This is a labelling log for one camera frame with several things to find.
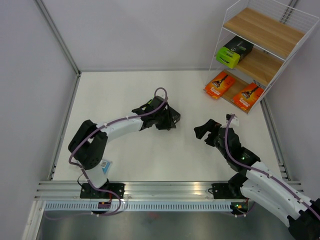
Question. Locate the aluminium corner frame post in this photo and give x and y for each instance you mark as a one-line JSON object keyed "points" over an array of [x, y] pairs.
{"points": [[57, 35]]}

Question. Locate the white slotted cable duct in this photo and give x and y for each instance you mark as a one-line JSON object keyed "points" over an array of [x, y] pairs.
{"points": [[143, 206]]}

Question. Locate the orange razor box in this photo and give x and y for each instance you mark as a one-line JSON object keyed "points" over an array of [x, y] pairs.
{"points": [[248, 96], [219, 85]]}

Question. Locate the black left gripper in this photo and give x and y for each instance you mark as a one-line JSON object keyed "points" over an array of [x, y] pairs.
{"points": [[169, 123]]}

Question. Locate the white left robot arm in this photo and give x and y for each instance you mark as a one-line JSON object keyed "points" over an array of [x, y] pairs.
{"points": [[88, 145]]}

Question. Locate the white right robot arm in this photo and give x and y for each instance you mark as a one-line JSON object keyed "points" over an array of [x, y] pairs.
{"points": [[256, 182]]}

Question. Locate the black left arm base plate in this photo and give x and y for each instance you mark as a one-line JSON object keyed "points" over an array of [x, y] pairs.
{"points": [[87, 192]]}

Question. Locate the aluminium mounting rail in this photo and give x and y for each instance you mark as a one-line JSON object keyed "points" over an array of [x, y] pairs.
{"points": [[136, 191]]}

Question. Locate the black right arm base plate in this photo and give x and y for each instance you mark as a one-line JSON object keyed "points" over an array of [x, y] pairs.
{"points": [[221, 191]]}

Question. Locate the black green razor box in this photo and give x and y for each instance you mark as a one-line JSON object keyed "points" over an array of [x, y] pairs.
{"points": [[234, 51], [175, 116]]}

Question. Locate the clear blue razor blister pack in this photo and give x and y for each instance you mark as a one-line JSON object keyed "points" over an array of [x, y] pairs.
{"points": [[105, 165]]}

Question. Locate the white wire wooden shelf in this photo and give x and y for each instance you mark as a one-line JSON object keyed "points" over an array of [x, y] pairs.
{"points": [[276, 31]]}

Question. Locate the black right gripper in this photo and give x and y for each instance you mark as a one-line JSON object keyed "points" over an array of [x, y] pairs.
{"points": [[210, 126]]}

